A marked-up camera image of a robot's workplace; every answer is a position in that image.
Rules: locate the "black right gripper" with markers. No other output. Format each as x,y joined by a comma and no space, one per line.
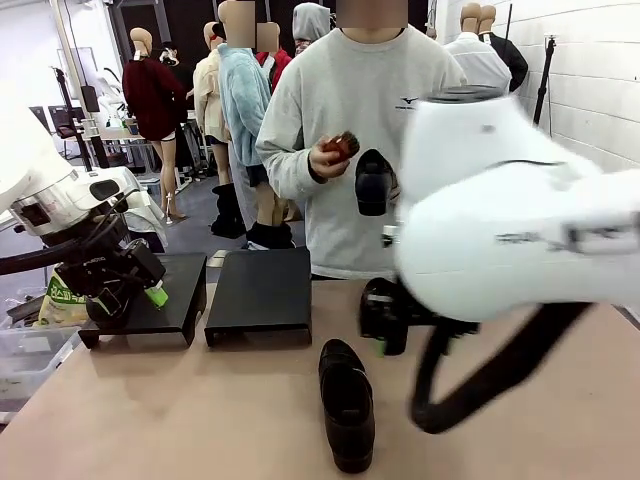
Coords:
390,310

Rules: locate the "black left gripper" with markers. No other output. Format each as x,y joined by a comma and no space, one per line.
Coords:
100,270

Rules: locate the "wooden shoe brush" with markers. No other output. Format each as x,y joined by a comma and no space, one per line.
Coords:
342,147

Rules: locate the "person's right grey-sleeved forearm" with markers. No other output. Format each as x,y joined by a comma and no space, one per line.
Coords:
285,160

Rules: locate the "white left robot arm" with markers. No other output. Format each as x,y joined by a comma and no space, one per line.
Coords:
55,200

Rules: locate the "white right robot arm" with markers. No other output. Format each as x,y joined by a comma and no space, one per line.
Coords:
500,200

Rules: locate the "black metal shoe stand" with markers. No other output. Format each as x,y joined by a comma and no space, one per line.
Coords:
260,290
175,300

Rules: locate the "black light stand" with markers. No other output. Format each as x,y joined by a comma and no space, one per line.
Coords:
86,155

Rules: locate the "person's left hand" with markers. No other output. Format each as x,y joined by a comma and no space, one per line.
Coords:
395,187

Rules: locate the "person's right hand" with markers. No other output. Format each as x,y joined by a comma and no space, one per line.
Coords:
322,164

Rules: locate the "yellow green snack bag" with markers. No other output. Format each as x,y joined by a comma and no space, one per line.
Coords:
55,305

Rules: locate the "grey tarp cover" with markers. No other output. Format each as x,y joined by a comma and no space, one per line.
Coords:
145,210

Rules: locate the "black tall boot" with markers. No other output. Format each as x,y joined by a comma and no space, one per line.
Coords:
227,215
270,237

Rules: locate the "clear plastic storage box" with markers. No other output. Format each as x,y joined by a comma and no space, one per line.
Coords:
30,360

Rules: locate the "background work desk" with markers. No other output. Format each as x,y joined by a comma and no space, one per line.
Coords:
120,135

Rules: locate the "slanted metal pole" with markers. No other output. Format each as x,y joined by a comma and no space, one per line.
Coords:
91,127

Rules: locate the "black office chair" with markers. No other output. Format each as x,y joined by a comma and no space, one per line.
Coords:
64,125
40,120

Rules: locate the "maroon sweater mannequin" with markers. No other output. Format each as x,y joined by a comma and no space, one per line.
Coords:
150,100

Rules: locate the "beige jacket mannequin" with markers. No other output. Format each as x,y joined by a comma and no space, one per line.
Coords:
207,95

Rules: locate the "light blue fleece mannequin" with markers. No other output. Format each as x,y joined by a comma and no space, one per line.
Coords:
240,90

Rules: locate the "person in grey sweatshirt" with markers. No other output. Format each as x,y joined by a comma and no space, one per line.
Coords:
340,100

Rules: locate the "red jacket mannequin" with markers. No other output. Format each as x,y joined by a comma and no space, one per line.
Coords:
281,60

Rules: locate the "black tripod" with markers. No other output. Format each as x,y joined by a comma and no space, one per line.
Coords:
545,85

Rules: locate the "white shirt mannequin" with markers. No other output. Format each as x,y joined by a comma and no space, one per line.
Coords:
480,60

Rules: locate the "black jacket mannequin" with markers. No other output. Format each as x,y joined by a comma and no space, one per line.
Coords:
515,62

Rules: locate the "grey hoodie mannequin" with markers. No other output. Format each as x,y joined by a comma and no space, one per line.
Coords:
310,25

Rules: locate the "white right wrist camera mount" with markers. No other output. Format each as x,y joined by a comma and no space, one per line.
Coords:
390,235

